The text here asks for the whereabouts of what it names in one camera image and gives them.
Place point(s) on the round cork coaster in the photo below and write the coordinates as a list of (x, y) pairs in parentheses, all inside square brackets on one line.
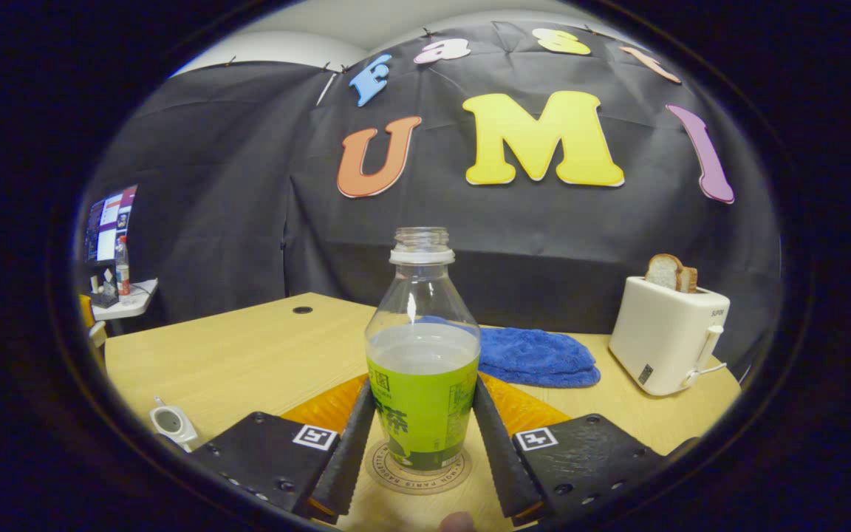
[(418, 482)]

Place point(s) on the white side table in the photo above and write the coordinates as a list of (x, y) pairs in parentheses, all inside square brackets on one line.
[(134, 299)]

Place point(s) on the clear bottle red cap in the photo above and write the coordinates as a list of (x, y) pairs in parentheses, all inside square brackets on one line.
[(122, 270)]

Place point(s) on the computer monitor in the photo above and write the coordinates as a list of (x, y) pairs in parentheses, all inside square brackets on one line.
[(109, 225)]

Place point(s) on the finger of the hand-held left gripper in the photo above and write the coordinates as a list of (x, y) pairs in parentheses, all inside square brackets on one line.
[(86, 312)]

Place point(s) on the brown bread slice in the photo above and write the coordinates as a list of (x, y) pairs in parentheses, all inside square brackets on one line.
[(688, 280)]

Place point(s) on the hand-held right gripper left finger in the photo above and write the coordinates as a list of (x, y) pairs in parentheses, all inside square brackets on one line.
[(344, 458)]

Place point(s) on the white teacup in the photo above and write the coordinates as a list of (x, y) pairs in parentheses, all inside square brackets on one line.
[(173, 425)]

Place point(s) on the blue towel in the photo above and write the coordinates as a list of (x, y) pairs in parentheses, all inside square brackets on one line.
[(536, 355)]

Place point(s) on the black backdrop cloth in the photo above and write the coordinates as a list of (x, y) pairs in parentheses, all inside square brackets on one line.
[(233, 185)]

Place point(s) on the green label water bottle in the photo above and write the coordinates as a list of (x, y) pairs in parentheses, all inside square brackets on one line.
[(422, 399)]

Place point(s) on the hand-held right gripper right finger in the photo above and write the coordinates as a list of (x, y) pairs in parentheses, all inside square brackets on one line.
[(503, 458)]

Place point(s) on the pale bread slice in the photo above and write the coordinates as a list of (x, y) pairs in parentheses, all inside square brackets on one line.
[(663, 272)]

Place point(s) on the white toaster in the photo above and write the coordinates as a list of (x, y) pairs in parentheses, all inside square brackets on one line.
[(662, 336)]

